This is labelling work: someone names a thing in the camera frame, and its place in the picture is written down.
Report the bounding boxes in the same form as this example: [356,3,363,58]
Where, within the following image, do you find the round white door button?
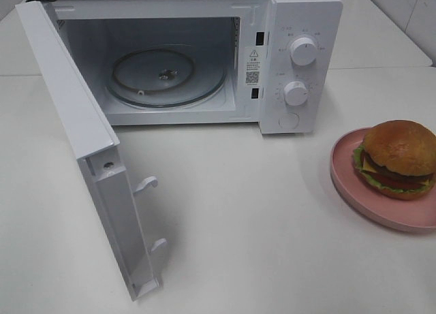
[279,113,300,130]

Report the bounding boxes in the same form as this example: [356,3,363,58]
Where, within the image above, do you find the white microwave knob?
[290,36,317,66]
[283,81,309,106]

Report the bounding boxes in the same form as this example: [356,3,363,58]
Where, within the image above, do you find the white microwave door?
[16,1,167,300]

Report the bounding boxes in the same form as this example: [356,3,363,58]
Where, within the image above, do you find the burger with lettuce and cheese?
[353,120,435,200]

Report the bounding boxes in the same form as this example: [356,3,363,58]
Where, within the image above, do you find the pink round plate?
[330,128,435,233]

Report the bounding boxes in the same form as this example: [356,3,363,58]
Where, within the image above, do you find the glass microwave turntable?
[106,44,226,108]

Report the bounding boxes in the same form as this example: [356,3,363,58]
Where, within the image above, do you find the white microwave oven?
[23,0,343,134]

